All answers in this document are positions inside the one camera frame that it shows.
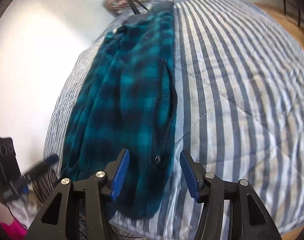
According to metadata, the pink left sleeve forearm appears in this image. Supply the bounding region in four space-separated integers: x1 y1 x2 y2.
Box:
1 220 27 240

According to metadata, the teal black plaid fleece jacket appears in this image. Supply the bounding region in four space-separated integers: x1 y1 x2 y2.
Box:
61 1 177 219

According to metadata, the blue white striped quilt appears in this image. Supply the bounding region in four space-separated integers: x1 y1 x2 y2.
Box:
43 0 304 240

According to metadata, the black ring light tripod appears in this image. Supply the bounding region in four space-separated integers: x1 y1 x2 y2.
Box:
126 0 149 15

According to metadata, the black metal clothes rack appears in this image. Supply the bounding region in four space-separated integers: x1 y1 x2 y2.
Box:
283 0 304 28

